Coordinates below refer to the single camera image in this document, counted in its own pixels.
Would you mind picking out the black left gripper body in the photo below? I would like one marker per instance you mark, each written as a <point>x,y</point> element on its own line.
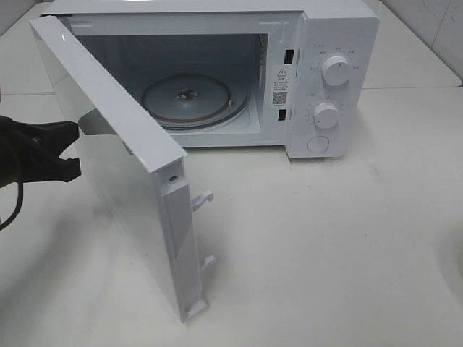
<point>17,150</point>

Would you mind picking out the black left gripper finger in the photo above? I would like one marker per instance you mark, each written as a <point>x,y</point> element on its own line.
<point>50,139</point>
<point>56,169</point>

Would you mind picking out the white microwave door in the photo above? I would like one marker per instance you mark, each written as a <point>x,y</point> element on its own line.
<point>135,165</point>

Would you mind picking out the white timer knob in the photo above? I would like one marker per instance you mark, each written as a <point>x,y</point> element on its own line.
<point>326,115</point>

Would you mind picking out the glass microwave turntable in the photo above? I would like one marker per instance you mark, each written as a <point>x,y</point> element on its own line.
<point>188,101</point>

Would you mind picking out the white microwave oven body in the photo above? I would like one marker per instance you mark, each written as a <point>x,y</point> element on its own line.
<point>275,48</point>

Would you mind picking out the upper white power knob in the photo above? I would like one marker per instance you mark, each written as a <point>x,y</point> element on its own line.
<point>336,69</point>

